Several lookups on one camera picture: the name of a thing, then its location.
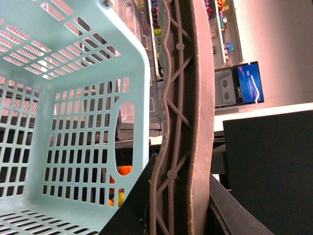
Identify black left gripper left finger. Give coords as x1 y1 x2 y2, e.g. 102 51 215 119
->
100 154 157 235

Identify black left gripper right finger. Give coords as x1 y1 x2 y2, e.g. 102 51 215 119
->
207 175 272 235

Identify grey basket handle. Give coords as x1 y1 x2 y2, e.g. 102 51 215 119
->
149 0 215 235

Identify teal plastic shopping basket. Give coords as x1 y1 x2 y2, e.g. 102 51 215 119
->
0 0 150 235

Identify blue screen monitor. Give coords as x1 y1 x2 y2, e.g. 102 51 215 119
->
232 61 265 105

